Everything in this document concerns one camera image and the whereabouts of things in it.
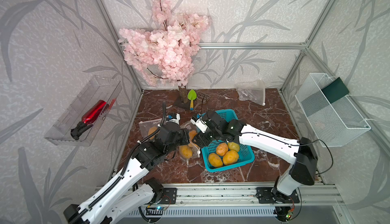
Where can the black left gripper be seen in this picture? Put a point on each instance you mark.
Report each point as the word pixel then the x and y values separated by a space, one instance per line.
pixel 184 134

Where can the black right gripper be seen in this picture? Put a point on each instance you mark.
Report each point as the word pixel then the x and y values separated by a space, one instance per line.
pixel 198 139

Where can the large brown potato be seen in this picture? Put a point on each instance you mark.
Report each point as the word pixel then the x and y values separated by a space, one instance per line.
pixel 152 131

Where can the orange potato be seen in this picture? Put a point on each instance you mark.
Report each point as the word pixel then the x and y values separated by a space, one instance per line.
pixel 222 149
pixel 185 151

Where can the clear zipper bag with dots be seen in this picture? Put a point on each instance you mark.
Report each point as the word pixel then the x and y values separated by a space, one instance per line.
pixel 148 127

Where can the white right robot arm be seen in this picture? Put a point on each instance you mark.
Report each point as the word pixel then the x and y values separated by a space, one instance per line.
pixel 300 154

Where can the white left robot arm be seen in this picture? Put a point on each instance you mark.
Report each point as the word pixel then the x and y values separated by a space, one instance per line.
pixel 119 196

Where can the green-yellow potato right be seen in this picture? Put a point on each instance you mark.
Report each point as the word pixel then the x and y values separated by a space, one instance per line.
pixel 234 146

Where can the tan toy rake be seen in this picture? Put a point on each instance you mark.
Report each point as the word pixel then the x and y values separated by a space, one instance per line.
pixel 201 99

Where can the green toy shovel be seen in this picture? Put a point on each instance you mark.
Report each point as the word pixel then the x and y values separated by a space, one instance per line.
pixel 192 95

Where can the teal plastic basket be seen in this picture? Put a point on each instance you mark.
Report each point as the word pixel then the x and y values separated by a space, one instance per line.
pixel 231 159

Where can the pink cherry blossom tree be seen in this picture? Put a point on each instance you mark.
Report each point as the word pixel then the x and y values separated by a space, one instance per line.
pixel 165 55

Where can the dark green card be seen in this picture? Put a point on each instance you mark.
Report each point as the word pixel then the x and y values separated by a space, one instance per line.
pixel 335 90

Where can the clear acrylic wall shelf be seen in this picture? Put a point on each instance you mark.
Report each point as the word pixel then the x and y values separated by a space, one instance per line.
pixel 97 88

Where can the white wire wall basket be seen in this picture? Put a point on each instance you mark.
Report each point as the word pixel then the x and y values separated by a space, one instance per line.
pixel 336 124

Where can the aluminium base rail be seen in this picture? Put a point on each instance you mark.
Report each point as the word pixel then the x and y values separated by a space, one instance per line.
pixel 225 200

